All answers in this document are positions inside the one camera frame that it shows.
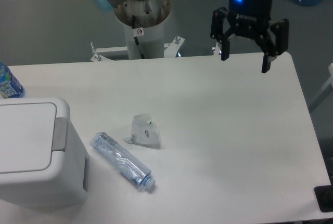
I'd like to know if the black device at table edge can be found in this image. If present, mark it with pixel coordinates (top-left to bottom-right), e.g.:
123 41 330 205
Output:
314 185 332 213

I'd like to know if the blue labelled water bottle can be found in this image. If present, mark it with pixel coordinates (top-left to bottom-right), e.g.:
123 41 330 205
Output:
1 62 25 99

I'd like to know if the grey trash can push button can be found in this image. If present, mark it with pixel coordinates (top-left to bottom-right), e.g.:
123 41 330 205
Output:
52 117 68 151

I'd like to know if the white trash can lid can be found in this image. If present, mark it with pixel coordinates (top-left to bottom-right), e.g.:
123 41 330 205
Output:
1 103 56 174

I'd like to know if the crumpled white paper carton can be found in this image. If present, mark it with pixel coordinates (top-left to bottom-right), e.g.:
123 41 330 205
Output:
122 113 161 148

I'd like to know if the empty clear plastic bottle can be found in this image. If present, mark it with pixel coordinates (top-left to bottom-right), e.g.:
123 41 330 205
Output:
90 132 156 192

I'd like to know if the black cable on pedestal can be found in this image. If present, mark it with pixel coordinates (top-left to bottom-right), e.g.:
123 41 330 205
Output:
131 15 146 60

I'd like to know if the white frame at right edge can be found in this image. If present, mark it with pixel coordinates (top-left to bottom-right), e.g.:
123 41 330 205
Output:
308 63 332 114

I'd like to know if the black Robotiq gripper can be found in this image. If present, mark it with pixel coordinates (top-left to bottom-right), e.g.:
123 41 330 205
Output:
210 0 289 73

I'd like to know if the white trash can body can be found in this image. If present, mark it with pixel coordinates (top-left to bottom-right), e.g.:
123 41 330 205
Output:
1 97 89 207

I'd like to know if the grey robot arm with blue cap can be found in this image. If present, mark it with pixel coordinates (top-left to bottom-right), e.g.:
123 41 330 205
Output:
92 0 289 73

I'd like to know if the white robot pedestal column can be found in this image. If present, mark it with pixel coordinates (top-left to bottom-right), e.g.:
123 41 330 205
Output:
114 0 171 47

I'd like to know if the white pedestal base frame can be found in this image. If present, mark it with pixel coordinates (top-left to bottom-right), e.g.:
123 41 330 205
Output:
90 36 185 62

